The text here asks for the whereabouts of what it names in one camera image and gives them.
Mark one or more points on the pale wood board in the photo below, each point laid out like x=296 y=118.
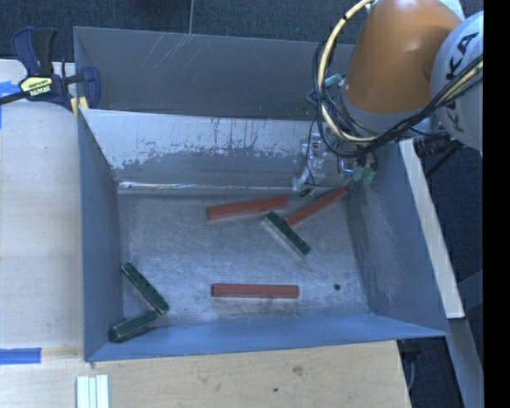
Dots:
x=38 y=228

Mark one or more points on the grey metal bin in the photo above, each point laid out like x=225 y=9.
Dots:
x=238 y=249

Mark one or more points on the red-brown flat block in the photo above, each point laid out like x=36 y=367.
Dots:
x=255 y=290
x=316 y=206
x=246 y=207

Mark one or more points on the dark green flat block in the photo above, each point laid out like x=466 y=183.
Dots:
x=132 y=326
x=145 y=287
x=287 y=233

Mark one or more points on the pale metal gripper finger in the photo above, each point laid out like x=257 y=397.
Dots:
x=306 y=179
x=316 y=151

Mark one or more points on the black cylinder on white bracket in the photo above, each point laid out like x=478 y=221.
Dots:
x=431 y=145

